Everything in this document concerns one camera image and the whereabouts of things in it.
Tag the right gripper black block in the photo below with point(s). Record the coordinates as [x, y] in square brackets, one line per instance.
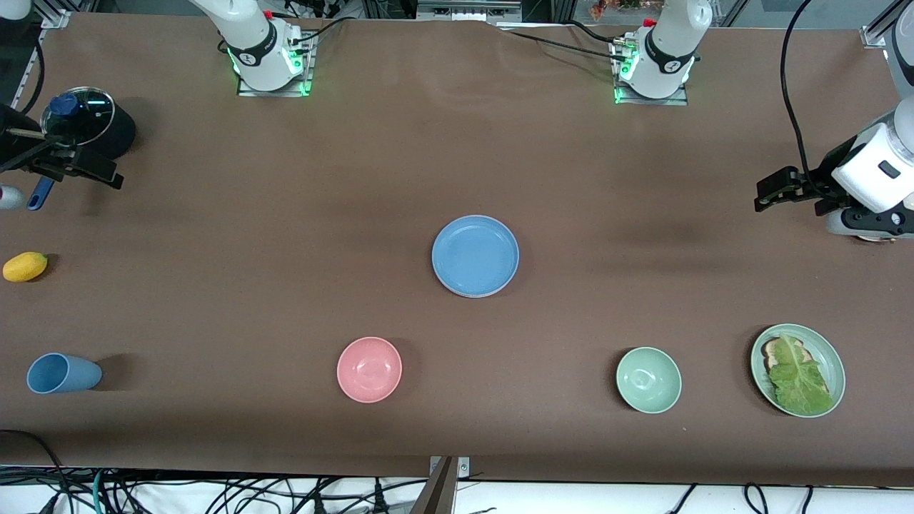
[10, 148]

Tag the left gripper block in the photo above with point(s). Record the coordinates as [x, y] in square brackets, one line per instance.
[822, 176]

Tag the blue plate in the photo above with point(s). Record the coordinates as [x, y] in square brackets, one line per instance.
[475, 253]

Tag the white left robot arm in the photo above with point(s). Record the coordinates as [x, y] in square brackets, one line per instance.
[668, 50]

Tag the glass lid with blue knob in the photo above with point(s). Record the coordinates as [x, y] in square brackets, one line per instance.
[89, 114]

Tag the beige toaster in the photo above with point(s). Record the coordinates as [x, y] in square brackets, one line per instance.
[877, 239]

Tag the yellow lemon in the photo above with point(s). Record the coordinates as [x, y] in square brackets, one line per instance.
[25, 266]

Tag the toast slice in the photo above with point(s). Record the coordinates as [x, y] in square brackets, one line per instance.
[770, 350]

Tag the green plate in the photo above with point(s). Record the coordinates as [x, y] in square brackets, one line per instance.
[830, 357]

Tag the green lettuce leaf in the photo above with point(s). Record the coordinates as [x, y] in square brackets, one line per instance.
[800, 382]

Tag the blue cup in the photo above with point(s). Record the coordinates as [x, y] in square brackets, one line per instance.
[64, 373]

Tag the green bowl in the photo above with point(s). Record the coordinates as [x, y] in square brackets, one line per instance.
[648, 380]

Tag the brown table cover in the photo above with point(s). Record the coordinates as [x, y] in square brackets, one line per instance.
[357, 178]

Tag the pink bowl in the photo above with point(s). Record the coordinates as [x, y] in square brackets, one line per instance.
[369, 370]

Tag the grey power strip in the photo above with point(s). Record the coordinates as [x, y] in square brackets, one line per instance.
[464, 11]

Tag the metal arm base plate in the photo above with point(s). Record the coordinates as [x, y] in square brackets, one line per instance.
[678, 100]
[307, 78]

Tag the aluminium frame corner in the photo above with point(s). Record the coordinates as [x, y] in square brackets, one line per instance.
[872, 36]
[56, 19]

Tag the metal table edge bracket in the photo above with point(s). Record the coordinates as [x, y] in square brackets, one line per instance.
[464, 466]

